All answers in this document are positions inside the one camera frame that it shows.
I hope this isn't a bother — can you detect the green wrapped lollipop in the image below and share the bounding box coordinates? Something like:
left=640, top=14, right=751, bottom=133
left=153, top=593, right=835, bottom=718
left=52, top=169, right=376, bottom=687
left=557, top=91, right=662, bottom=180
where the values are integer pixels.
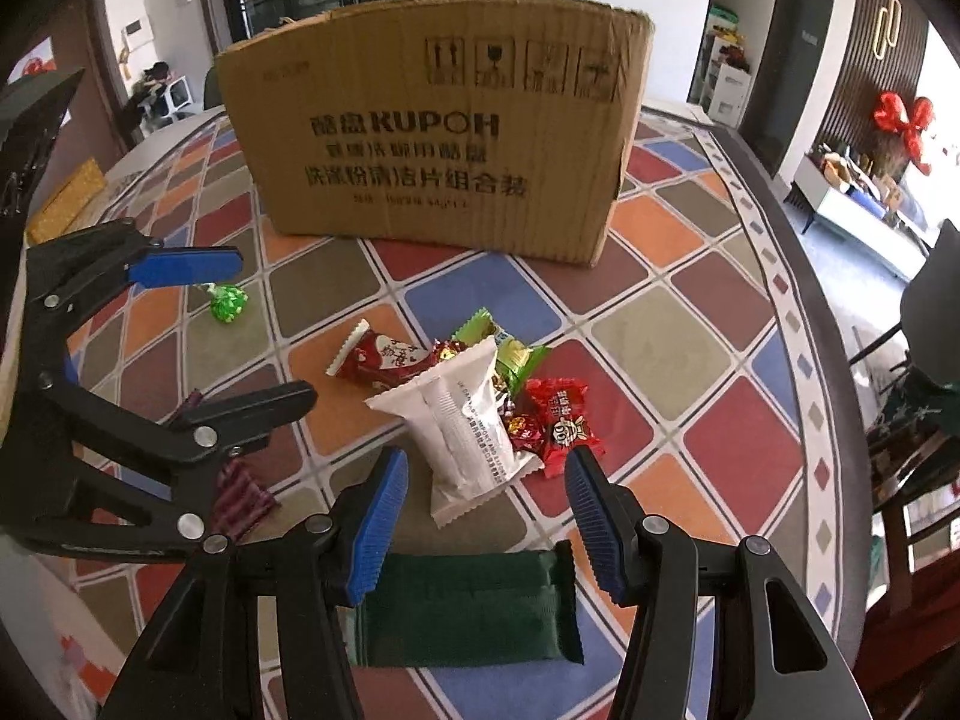
left=197, top=283, right=249, bottom=325

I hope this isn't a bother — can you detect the maroon striped snack packet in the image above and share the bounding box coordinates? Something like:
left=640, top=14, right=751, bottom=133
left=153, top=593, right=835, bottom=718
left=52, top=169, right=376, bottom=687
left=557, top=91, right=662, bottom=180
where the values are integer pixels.
left=160, top=388, right=277, bottom=544

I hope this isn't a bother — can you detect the red white candy bar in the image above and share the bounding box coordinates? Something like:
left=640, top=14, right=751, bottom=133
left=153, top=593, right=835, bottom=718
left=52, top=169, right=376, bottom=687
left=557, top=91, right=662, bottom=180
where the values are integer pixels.
left=325, top=319, right=444, bottom=388

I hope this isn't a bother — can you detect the grey chair behind table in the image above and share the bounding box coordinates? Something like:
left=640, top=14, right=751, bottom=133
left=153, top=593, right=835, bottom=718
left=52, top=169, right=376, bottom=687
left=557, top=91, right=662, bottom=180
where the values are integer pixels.
left=202, top=67, right=223, bottom=110

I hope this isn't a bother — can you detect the dark green snack packet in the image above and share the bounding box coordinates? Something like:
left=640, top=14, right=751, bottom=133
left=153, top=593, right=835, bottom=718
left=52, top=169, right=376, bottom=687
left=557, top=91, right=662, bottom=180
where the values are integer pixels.
left=345, top=541, right=584, bottom=668

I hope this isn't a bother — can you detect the white snack packet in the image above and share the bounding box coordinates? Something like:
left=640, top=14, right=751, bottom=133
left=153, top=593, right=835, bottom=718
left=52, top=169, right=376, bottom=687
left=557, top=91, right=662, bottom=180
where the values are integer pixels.
left=366, top=338, right=544, bottom=528

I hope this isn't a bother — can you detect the dark wooden chair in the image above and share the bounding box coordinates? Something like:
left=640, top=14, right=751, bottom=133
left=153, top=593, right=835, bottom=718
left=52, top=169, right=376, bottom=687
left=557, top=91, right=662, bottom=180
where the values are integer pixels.
left=866, top=366, right=958, bottom=614

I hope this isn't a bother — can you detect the red paper door poster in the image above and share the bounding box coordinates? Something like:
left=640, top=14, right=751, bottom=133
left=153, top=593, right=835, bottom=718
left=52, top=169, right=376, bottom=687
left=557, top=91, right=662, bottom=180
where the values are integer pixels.
left=7, top=37, right=57, bottom=83

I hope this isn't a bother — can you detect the green yellow candy packet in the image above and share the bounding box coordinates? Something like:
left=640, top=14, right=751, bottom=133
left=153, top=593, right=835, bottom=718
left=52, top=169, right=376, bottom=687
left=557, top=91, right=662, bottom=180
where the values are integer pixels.
left=452, top=307, right=548, bottom=397

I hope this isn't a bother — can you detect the colourful checkered tablecloth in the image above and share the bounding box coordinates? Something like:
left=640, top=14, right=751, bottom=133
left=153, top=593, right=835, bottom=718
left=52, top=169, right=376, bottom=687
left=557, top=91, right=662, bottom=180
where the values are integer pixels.
left=28, top=112, right=869, bottom=718

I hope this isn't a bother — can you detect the red wrapped candy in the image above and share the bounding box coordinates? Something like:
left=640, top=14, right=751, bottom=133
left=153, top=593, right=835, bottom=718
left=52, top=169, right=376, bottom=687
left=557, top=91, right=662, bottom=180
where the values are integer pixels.
left=503, top=377, right=604, bottom=478

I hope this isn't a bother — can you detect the brown cardboard box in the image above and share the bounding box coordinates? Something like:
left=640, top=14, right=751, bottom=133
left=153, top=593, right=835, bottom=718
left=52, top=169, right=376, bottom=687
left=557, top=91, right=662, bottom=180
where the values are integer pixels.
left=215, top=0, right=654, bottom=266

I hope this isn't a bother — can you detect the dark grey chair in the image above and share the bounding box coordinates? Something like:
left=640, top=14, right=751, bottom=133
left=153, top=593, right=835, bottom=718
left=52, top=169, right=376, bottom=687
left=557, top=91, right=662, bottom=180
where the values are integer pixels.
left=848, top=221, right=960, bottom=387

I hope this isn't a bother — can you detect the white tv cabinet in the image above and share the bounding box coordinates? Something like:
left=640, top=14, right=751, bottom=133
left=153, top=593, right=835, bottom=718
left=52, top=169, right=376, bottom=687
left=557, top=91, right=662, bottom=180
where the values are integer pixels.
left=791, top=156, right=926, bottom=281

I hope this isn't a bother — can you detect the red bow decoration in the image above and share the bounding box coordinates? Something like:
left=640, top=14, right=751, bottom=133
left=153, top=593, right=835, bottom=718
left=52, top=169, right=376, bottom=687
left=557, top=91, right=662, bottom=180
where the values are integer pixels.
left=872, top=91, right=935, bottom=176

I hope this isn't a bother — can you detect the white shelf with items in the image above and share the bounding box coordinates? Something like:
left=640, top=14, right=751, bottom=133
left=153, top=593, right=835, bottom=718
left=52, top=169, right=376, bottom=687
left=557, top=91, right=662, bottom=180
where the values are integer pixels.
left=688, top=5, right=752, bottom=128

